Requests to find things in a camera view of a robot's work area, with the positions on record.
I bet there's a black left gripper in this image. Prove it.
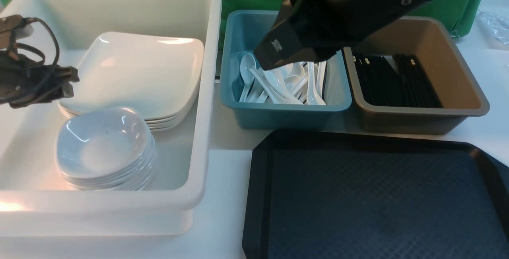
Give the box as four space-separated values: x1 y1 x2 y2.
0 48 80 109

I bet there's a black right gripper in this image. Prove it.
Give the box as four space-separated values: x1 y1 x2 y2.
253 0 422 70

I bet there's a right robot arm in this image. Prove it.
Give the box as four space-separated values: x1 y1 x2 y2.
253 0 431 70

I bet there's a pile of white spoons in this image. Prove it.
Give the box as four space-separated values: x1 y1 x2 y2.
231 53 328 105

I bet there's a pile of black chopsticks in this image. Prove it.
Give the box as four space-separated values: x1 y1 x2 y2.
353 53 443 109

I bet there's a teal plastic bin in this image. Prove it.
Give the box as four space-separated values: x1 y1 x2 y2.
220 10 352 131

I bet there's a brown plastic bin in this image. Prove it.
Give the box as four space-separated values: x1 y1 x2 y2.
342 17 490 134

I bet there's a stack of white small bowls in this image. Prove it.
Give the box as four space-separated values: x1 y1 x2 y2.
54 107 159 191

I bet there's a large white plastic bin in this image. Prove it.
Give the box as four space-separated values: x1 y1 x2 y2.
1 0 222 237

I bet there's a stack of white square plates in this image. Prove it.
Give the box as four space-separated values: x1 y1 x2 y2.
58 32 205 131

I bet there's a black serving tray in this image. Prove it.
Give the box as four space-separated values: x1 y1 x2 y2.
242 130 509 259

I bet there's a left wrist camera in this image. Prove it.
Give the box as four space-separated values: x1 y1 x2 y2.
0 15 33 50

